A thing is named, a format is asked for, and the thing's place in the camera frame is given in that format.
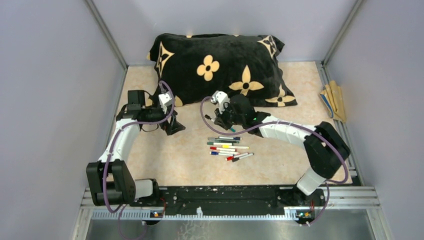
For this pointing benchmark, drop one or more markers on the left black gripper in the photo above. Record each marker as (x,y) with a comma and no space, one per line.
(168,120)

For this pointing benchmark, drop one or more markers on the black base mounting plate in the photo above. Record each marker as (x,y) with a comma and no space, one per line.
(246,200)

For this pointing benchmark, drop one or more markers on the white marker yellow cap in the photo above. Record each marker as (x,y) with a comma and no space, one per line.
(235,147)

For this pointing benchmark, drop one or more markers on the white cable duct strip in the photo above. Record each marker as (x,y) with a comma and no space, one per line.
(148,215)

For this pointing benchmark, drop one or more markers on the folded tan cloth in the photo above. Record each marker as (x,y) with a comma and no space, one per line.
(332,98)

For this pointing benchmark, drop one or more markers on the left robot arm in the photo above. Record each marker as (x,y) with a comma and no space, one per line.
(109,178)

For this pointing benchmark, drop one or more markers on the white marker red cap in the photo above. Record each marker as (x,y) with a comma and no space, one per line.
(222,149)

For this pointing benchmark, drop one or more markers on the dark green pen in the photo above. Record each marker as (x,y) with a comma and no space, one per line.
(220,140)

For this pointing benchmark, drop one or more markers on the white marker blue cap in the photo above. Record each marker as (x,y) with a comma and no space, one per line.
(215,153)

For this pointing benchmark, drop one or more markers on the aluminium front rail frame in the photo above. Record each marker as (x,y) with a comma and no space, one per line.
(349,213)

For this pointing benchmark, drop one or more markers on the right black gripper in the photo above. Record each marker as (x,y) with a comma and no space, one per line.
(220,119)

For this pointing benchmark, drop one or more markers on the black floral pillow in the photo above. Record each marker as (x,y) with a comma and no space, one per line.
(196,66)

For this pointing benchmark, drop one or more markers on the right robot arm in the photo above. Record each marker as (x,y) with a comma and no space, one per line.
(326,151)

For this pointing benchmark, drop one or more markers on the white marker pink cap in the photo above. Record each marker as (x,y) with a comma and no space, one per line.
(232,152)

